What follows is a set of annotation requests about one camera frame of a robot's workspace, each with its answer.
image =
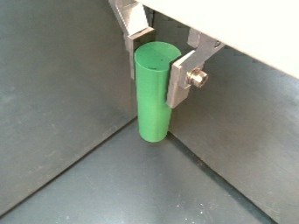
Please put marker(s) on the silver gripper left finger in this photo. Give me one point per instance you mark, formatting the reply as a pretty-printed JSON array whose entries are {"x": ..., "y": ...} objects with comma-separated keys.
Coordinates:
[{"x": 129, "y": 13}]

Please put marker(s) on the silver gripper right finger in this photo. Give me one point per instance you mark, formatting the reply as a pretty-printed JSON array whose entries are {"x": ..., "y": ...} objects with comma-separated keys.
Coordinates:
[{"x": 187, "y": 68}]

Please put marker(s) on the green cylinder peg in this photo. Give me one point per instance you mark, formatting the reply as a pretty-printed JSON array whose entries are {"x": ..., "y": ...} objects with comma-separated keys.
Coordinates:
[{"x": 153, "y": 58}]

